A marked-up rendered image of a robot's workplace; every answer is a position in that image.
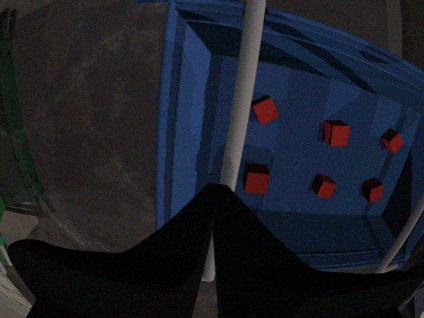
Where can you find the small red block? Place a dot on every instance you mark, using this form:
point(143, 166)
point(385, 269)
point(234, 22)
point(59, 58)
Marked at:
point(372, 190)
point(323, 186)
point(255, 178)
point(264, 109)
point(335, 133)
point(391, 139)

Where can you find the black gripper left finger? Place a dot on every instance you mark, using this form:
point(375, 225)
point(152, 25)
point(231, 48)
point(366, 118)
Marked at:
point(157, 278)

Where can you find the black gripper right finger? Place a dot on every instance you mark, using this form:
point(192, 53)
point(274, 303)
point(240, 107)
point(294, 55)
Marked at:
point(258, 277)

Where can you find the blue plastic tray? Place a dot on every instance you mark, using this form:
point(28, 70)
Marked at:
point(313, 72)

